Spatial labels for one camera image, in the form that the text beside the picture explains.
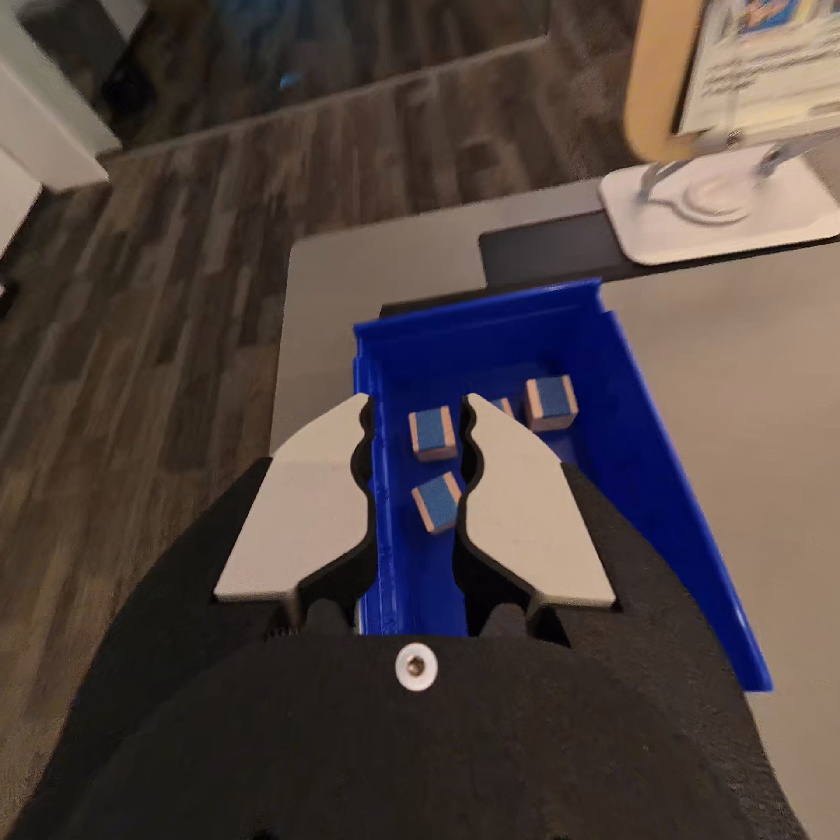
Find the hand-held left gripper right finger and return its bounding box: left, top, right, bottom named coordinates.
left=453, top=394, right=618, bottom=627

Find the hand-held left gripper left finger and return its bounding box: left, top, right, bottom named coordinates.
left=213, top=394, right=380, bottom=624

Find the blue plastic bin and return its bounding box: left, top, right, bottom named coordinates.
left=352, top=279, right=774, bottom=693

